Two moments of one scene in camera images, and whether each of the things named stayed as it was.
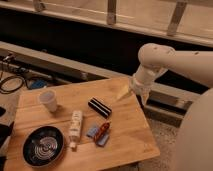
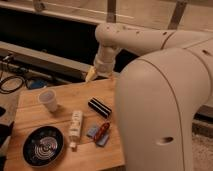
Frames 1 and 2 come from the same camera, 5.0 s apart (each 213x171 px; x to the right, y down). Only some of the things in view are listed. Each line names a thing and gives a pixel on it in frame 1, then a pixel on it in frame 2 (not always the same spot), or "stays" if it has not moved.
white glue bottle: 76,119 stays
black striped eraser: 100,108 stays
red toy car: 99,135 stays
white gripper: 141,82 → 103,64
